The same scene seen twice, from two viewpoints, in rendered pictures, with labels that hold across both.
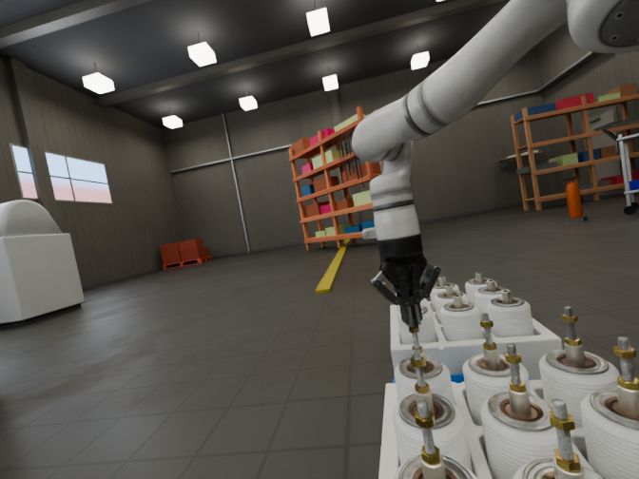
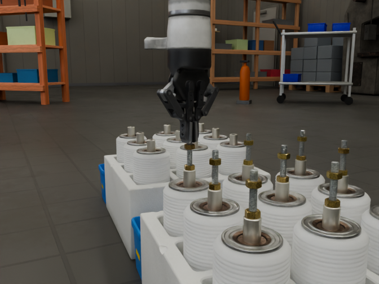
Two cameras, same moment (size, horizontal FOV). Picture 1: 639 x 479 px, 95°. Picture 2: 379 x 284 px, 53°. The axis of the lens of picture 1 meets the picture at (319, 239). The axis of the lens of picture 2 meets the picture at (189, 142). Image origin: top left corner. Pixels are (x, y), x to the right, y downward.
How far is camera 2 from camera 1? 0.26 m
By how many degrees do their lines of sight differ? 36
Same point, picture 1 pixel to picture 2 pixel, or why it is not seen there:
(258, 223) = not seen: outside the picture
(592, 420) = (322, 199)
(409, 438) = (208, 226)
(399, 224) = (200, 34)
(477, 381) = (240, 190)
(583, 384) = (308, 185)
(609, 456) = not seen: hidden behind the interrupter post
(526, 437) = (291, 211)
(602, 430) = not seen: hidden behind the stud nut
